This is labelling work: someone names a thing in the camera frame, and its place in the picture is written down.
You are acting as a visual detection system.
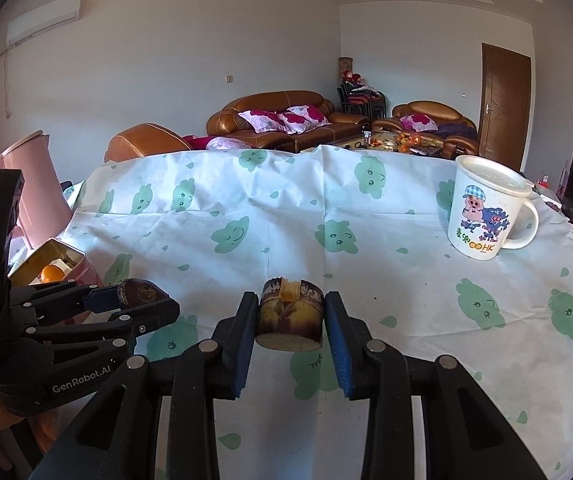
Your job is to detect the coffee table with fruit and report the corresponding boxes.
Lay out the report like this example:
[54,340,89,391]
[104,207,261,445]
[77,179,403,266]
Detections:
[338,130,443,157]

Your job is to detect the brown leather small sofa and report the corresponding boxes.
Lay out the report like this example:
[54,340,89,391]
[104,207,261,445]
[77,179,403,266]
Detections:
[372,101,479,159]

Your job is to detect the white tablecloth green clouds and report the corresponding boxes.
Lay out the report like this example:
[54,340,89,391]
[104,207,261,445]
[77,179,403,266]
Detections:
[62,146,573,479]

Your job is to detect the pink cushion on small sofa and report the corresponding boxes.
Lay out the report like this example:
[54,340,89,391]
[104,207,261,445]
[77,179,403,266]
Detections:
[399,113,438,132]

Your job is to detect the pink metal tin box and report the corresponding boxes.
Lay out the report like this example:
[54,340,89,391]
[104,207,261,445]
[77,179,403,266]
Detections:
[10,238,103,287]

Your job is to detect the white cartoon mug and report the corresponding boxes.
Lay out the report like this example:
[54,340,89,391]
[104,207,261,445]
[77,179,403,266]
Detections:
[447,155,540,261]

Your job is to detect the pink electric kettle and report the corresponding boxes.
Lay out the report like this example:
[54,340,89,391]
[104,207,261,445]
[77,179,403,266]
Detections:
[0,130,73,248]

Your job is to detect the brown leather long sofa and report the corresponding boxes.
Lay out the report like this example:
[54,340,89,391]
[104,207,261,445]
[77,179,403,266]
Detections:
[206,90,370,153]

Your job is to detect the cut sugarcane piece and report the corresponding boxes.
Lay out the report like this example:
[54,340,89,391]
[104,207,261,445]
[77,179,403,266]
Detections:
[255,278,324,352]
[117,278,168,309]

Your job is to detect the brown wooden door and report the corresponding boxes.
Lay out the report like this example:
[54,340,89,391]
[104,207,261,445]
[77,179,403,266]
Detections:
[479,44,531,171]

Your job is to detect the small orange kumquat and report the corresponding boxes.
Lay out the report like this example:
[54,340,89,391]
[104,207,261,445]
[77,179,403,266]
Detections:
[39,263,65,284]

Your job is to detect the pink floral cushion left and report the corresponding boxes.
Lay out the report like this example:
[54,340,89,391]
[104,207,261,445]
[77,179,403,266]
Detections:
[238,110,286,134]

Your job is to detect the brown leather armchair near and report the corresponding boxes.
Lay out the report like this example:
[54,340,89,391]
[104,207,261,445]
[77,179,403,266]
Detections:
[104,122,192,162]

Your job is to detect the pink floral cushion right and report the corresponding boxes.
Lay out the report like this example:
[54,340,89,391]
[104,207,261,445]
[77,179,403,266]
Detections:
[278,105,331,134]

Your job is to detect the stacked dark chairs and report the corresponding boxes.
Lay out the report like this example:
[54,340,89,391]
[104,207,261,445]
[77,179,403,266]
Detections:
[337,56,386,120]

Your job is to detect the pink floral cushion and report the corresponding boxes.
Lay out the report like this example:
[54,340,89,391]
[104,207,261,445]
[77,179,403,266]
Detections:
[238,110,286,134]
[278,105,331,134]

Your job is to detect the white wall air conditioner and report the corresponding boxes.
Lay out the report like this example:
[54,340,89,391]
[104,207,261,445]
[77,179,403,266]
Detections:
[6,0,81,47]

